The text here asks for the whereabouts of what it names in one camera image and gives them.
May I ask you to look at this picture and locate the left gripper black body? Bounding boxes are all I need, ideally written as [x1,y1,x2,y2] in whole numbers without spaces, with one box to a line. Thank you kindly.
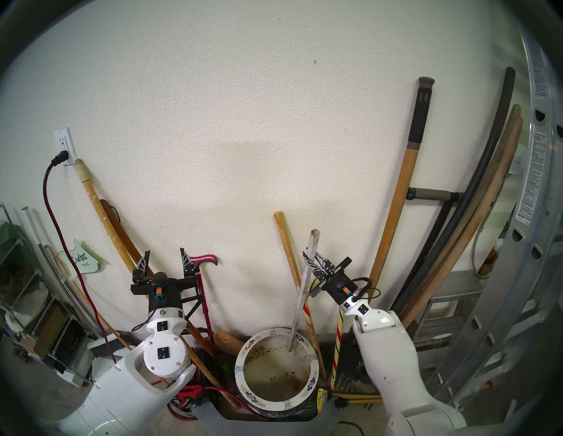
[131,272,199,311]

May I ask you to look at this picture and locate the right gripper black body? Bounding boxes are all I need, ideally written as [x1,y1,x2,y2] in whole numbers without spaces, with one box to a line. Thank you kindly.
[315,269,360,307]

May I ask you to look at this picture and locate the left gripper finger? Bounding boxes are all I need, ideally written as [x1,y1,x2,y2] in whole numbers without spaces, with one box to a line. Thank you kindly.
[179,247,197,278]
[133,250,151,282]

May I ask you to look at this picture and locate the pink metal walking cane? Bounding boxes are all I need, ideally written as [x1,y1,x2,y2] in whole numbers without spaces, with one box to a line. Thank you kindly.
[193,254,219,354]

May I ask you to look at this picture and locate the white stick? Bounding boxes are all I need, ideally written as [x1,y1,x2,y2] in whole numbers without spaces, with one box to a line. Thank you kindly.
[288,229,321,351]

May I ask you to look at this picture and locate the striped candy cane stick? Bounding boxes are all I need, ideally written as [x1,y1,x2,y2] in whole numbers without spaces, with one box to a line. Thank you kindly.
[302,281,347,391]

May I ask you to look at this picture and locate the white floral ceramic pot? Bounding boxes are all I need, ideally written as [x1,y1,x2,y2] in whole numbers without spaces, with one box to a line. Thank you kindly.
[234,327,320,418]

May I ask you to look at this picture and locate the light wooden stick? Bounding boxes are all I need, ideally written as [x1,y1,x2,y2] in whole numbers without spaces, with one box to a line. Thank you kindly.
[274,211,329,381]

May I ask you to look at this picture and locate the green handwritten sign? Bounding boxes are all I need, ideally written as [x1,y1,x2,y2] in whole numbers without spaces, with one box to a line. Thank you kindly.
[57,240,101,274]

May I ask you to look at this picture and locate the dark brown wooden stick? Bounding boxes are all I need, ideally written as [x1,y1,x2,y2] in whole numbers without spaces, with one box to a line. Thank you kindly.
[99,199,216,356]

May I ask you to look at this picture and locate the black rake head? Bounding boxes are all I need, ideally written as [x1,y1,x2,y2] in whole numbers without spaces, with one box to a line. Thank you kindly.
[336,338,374,392]

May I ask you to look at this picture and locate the wooden board with hole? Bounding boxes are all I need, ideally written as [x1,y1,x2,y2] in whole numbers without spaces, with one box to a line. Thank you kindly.
[216,332,245,357]

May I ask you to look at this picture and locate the black printed box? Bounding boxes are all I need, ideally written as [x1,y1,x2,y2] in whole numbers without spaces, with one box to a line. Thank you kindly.
[55,321,88,374]

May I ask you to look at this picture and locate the brown cardboard box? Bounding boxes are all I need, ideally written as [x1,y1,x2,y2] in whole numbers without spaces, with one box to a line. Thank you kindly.
[33,303,66,359]

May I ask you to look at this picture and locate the grey step ladder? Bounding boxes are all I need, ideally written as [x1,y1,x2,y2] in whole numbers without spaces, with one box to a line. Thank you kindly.
[409,269,484,356]

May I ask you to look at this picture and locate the white plastic pipe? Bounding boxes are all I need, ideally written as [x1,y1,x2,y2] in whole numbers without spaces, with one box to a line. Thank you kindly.
[21,206,51,269]

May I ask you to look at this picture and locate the green checked cloth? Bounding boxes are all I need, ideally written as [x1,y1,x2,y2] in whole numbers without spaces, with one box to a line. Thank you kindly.
[0,222,27,264]

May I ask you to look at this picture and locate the curved wooden pole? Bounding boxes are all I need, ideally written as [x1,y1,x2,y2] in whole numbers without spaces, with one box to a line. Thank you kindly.
[401,115,524,329]
[398,105,522,323]

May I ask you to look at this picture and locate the aluminium extension ladder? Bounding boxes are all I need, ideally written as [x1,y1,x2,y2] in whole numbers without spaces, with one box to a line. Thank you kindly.
[433,26,563,414]

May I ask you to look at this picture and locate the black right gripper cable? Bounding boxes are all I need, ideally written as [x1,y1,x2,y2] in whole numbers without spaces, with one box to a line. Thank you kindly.
[352,276,381,305]

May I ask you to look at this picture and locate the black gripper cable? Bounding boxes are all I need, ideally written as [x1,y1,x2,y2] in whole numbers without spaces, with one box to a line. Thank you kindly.
[352,276,381,305]
[131,294,205,333]

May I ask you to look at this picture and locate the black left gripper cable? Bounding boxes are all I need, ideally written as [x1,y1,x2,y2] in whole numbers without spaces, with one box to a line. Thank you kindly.
[131,294,205,333]

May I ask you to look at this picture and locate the grey metal rail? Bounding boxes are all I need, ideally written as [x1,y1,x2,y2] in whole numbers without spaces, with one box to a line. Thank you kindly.
[39,244,106,339]

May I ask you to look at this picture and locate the red extension cord reel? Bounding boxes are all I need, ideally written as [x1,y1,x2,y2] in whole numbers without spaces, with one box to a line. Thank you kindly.
[167,347,269,422]

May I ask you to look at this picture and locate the black tool olive crossbar handle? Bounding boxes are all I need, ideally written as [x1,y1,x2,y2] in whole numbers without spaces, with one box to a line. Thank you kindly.
[389,187,462,312]

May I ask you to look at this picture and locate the wooden broom handle threaded tip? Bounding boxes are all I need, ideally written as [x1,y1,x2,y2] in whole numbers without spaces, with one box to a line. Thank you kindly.
[75,159,238,409]

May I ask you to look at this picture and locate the yellow handled tool black knob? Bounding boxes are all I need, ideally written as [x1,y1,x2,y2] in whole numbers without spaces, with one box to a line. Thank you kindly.
[333,392,383,410]

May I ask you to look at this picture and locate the metal wire shelf rack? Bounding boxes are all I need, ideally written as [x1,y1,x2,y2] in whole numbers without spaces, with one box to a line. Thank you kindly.
[0,204,95,387]

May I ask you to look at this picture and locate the red black power cord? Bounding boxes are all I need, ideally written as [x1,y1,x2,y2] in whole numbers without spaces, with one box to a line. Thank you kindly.
[43,151,118,365]

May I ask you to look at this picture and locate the white wall outlet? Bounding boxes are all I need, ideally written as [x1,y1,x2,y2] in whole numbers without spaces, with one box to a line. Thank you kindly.
[53,128,79,167]

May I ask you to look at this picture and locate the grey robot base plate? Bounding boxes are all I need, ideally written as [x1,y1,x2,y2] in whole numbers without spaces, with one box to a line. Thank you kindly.
[194,402,388,436]

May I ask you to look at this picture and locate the wooden handle black grip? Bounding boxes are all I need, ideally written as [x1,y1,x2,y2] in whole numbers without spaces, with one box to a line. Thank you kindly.
[367,77,435,304]

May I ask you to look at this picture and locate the bundle of long tool handles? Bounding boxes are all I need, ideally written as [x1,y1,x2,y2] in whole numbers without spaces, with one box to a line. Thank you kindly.
[391,67,516,313]

